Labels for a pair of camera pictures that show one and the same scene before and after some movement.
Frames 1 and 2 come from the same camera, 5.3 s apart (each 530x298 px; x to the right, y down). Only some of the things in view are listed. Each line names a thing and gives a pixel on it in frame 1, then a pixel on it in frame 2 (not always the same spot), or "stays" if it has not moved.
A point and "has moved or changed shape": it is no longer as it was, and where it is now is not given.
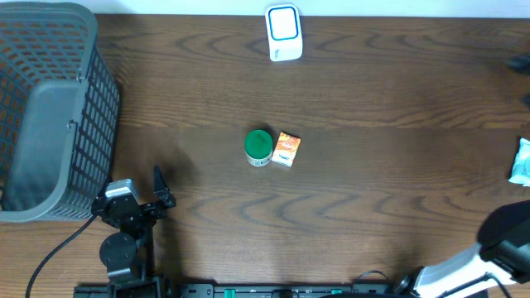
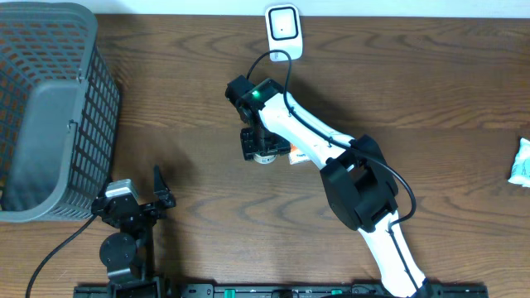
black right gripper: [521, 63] -> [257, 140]
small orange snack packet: [286, 149] has moved or changed shape
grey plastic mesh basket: [60, 112] stays
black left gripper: [164, 199] stays
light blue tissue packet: [521, 170] stays
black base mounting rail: [190, 290] stays
